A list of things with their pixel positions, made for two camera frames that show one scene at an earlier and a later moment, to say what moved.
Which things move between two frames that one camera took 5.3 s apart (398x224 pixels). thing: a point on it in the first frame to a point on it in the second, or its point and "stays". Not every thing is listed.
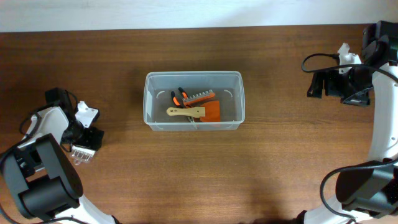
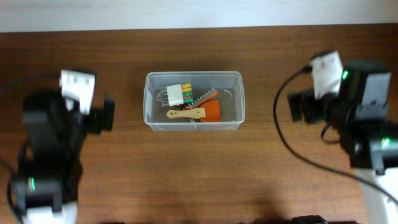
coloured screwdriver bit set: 80,154 to 176,94
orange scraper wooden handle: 209,111 stays
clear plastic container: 188,101 stays
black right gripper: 330,78 to 308,102
